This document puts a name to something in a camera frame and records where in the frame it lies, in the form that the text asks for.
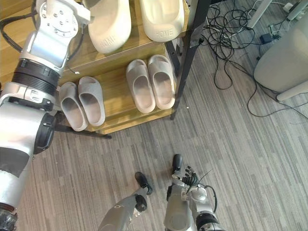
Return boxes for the silver left robot leg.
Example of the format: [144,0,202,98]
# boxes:
[98,171,154,231]

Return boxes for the cream rounded seat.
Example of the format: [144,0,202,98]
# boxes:
[254,22,308,102]

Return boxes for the silver robot leg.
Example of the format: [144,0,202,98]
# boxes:
[98,171,154,231]
[164,154,192,231]

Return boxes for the black power adapter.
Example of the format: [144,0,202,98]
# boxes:
[259,33,273,44]

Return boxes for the silver right robot leg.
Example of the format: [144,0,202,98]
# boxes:
[164,154,192,231]

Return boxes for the grey slide slipper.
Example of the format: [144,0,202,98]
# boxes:
[77,76,106,128]
[60,81,89,132]

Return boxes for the wooden shoe rack black frame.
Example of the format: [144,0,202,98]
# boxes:
[0,0,212,141]

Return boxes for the beige slide slipper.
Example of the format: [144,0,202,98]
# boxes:
[126,59,156,114]
[147,54,176,110]

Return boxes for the cream HOME slipper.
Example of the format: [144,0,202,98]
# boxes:
[139,0,185,42]
[88,0,132,54]

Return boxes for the tangled black floor cables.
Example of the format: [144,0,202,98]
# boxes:
[201,0,289,90]

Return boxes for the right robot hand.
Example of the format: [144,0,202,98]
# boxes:
[181,165,200,187]

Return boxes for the white power strip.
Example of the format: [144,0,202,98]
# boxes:
[282,1,308,21]

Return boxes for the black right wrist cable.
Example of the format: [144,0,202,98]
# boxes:
[197,169,218,214]

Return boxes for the long black floor cable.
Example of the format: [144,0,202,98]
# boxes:
[240,51,308,125]

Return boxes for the white desk leg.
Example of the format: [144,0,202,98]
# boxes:
[246,0,273,29]

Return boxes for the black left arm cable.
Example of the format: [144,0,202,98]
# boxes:
[0,13,37,53]

